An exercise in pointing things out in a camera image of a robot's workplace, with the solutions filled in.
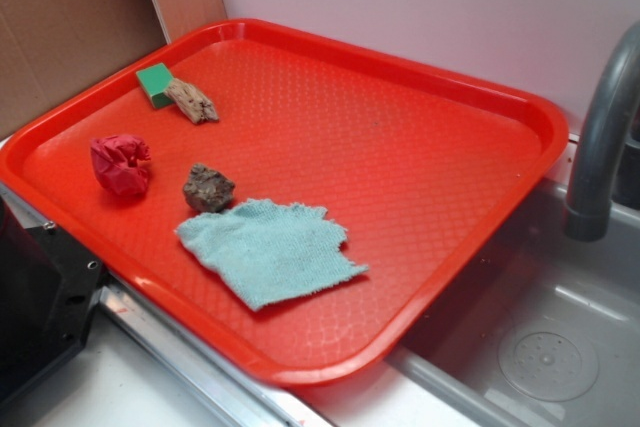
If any grey faucet spout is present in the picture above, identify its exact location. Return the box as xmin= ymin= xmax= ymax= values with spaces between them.
xmin=563 ymin=23 xmax=639 ymax=242

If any brown cardboard panel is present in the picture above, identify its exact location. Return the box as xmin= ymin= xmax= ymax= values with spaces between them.
xmin=1 ymin=0 xmax=227 ymax=137

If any red plastic tray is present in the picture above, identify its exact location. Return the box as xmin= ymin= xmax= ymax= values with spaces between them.
xmin=1 ymin=20 xmax=568 ymax=386

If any metal counter edge rail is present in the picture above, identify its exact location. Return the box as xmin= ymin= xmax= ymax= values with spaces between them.
xmin=0 ymin=181 xmax=306 ymax=427

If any brown wood piece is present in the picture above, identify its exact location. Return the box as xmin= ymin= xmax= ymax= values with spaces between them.
xmin=164 ymin=78 xmax=220 ymax=125

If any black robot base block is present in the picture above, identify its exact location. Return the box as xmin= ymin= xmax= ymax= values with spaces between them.
xmin=1 ymin=202 xmax=106 ymax=408

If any brown rock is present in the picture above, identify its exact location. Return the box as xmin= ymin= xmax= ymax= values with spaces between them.
xmin=182 ymin=163 xmax=235 ymax=213

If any grey plastic sink basin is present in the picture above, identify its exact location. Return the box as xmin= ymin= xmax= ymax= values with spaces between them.
xmin=389 ymin=182 xmax=639 ymax=426

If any green foam block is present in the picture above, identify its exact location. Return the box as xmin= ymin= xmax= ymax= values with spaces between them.
xmin=136 ymin=63 xmax=174 ymax=109

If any light blue cloth rag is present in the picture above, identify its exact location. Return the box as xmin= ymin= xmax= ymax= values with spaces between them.
xmin=176 ymin=199 xmax=369 ymax=312

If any crumpled red paper ball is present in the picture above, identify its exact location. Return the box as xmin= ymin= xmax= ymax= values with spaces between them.
xmin=90 ymin=134 xmax=151 ymax=196

